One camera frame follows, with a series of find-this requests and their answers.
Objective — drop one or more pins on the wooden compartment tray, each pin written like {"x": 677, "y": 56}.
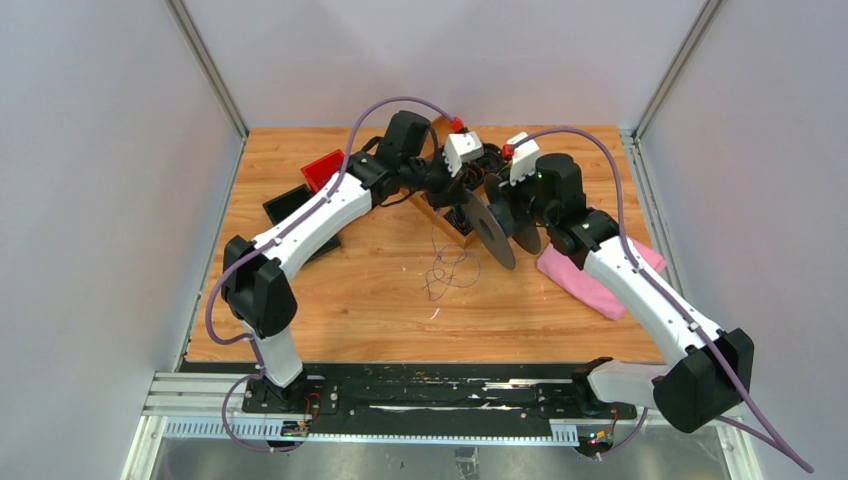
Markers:
{"x": 438, "y": 217}

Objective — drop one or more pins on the pink cloth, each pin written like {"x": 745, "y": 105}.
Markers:
{"x": 562, "y": 271}

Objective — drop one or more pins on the aluminium frame rail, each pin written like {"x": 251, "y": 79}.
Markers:
{"x": 192, "y": 35}

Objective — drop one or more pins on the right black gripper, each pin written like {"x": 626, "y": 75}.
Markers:
{"x": 511, "y": 192}

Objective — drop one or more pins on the black plastic bin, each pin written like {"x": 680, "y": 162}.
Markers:
{"x": 281, "y": 207}

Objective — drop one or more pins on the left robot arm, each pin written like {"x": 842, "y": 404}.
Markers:
{"x": 256, "y": 280}

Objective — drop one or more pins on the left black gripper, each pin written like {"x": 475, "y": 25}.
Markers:
{"x": 452, "y": 190}

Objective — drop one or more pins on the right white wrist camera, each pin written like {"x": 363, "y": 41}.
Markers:
{"x": 523, "y": 163}

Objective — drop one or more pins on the red plastic bin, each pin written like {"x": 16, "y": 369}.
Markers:
{"x": 319, "y": 172}

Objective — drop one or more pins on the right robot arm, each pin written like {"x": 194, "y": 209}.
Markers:
{"x": 706, "y": 370}

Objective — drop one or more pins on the rolled green floral tie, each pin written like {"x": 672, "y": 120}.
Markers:
{"x": 457, "y": 217}

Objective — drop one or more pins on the rolled black tie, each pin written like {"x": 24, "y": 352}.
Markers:
{"x": 492, "y": 161}

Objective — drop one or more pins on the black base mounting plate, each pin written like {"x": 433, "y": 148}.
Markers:
{"x": 512, "y": 400}

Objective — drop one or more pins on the black cable spool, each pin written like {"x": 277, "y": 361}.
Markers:
{"x": 498, "y": 220}

